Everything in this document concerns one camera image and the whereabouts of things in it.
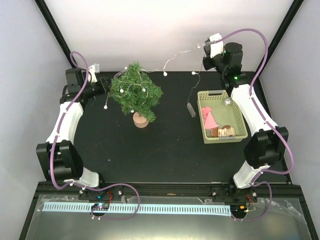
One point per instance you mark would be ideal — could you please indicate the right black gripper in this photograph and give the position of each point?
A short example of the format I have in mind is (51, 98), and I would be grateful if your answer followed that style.
(207, 65)

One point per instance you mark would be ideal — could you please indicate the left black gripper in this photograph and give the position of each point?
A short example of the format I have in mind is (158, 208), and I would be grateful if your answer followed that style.
(104, 88)

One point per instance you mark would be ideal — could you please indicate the clear plastic battery box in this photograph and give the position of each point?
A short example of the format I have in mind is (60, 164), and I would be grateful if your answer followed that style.
(191, 109)

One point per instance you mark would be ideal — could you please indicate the yellow-green plastic basket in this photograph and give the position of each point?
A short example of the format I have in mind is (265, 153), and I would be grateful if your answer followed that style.
(223, 115)

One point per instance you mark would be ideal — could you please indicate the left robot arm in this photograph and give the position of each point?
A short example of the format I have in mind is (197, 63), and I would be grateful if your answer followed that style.
(58, 157)

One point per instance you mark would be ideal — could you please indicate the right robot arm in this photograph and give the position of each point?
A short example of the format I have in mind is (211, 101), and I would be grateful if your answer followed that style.
(267, 144)

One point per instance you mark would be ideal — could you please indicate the small green christmas tree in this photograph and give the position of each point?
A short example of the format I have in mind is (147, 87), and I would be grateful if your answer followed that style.
(134, 90)

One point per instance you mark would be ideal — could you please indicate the silver ball ornament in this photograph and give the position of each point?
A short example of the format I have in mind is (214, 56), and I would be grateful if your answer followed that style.
(227, 101)

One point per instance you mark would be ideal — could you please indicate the pink paper ornament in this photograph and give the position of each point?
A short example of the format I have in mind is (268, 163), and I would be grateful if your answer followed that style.
(209, 120)

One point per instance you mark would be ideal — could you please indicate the gingerbread figure ornament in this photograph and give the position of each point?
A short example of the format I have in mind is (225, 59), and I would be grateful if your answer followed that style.
(225, 131)

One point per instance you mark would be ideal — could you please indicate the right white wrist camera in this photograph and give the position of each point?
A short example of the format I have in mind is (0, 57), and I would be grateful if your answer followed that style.
(216, 48)

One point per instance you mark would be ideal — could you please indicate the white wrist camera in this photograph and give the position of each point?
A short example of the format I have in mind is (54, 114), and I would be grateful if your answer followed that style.
(216, 48)
(93, 70)

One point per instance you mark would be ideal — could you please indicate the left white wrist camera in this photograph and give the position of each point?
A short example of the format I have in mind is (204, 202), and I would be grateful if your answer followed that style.
(93, 70)

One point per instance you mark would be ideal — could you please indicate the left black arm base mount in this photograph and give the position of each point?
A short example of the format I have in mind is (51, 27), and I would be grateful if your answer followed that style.
(101, 201)

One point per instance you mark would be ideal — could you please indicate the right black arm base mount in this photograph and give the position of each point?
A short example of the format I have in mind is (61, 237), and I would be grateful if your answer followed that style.
(224, 194)

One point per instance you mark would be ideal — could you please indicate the black aluminium frame rail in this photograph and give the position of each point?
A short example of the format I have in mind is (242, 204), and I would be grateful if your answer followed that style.
(278, 190)

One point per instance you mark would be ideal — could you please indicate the white slotted cable duct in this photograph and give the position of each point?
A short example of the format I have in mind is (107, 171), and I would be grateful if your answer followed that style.
(131, 208)

